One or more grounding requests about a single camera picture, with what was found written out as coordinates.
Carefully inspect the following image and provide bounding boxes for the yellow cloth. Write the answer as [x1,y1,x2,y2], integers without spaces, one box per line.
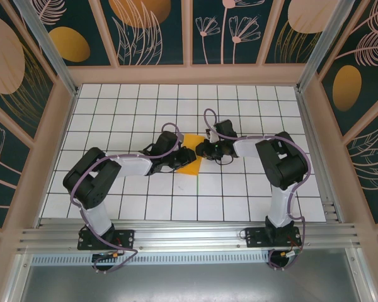
[178,133,207,176]

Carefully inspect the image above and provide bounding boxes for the grey metal sheet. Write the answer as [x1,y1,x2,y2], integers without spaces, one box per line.
[15,264,375,302]

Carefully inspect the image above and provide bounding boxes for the dark panel pink flowers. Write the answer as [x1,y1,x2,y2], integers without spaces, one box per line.
[192,0,273,66]

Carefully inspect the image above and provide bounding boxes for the dark panel orange circle feathers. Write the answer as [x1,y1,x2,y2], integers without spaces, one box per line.
[100,0,186,67]

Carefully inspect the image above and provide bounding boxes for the dark panel orange oval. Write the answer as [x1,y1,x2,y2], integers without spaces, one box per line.
[34,0,112,67]

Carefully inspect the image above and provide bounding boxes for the dark panel pink circle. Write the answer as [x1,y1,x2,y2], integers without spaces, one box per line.
[263,0,338,65]

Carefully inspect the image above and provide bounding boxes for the dark panel flower outline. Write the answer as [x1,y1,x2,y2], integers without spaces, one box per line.
[0,108,32,229]

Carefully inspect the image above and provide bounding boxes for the dark panel pink oval grass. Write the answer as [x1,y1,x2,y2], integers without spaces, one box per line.
[0,0,56,141]

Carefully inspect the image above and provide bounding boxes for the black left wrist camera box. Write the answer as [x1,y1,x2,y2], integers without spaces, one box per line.
[153,131,181,155]

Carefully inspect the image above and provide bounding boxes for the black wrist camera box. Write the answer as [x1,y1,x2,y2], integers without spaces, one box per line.
[207,119,239,141]
[153,131,181,155]

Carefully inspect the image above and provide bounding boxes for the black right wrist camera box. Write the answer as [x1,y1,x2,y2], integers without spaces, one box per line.
[207,119,239,141]

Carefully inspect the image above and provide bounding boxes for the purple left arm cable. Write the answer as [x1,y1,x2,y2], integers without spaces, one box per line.
[69,122,185,274]

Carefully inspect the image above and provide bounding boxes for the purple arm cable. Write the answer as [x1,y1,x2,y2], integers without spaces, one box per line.
[69,122,185,274]
[203,108,312,271]

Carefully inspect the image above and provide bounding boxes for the wide aluminium base rail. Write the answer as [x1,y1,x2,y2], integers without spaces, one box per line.
[17,218,363,252]

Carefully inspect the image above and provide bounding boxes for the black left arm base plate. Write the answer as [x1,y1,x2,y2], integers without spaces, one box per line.
[77,228,135,251]

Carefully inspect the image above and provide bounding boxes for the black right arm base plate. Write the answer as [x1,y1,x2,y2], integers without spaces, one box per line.
[244,226,302,249]

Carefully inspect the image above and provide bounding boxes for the slotted grey cable duct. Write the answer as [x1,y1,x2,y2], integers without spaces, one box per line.
[31,253,272,267]

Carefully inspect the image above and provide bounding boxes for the aluminium side rail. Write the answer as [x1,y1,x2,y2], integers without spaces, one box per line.
[295,87,346,224]

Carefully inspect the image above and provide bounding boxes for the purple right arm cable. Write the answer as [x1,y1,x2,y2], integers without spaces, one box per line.
[203,108,312,271]

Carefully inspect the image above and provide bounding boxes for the aluminium corner post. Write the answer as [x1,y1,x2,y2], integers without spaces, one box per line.
[295,0,355,92]
[14,0,79,97]

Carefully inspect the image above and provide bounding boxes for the aluminium frame bar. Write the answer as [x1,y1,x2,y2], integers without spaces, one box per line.
[8,253,32,302]
[346,248,377,302]

